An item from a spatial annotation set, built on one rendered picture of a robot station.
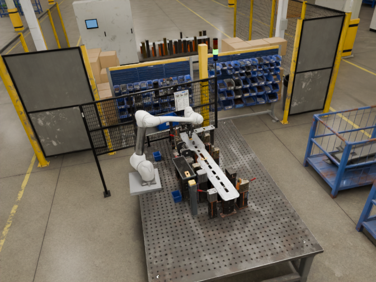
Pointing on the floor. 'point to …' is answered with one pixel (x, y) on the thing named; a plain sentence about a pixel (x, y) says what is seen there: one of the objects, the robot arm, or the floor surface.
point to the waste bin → (285, 90)
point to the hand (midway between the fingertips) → (189, 135)
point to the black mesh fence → (153, 115)
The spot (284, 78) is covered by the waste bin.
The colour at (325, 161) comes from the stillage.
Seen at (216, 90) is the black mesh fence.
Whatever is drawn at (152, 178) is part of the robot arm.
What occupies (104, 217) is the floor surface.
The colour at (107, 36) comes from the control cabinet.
